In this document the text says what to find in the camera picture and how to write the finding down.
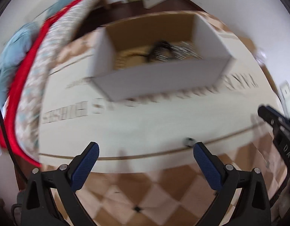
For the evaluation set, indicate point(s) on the checked printed tablecloth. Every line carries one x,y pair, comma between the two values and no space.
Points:
135,127

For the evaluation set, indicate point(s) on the white power strip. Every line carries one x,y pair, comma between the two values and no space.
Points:
287,96

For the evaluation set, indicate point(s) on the checked bed sheet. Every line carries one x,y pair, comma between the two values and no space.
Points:
53,40

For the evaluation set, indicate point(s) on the white cardboard box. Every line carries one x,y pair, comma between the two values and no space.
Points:
159,80

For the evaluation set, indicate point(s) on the black smart band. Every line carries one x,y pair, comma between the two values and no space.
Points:
159,48

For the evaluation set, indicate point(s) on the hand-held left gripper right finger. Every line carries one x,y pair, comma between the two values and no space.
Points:
208,167

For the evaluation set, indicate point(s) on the light blue quilt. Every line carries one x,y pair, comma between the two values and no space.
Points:
10,58

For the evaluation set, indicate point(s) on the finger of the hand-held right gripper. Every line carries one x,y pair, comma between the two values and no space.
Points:
285,119
265,113

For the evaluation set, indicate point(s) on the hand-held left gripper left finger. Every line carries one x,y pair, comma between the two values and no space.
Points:
84,167

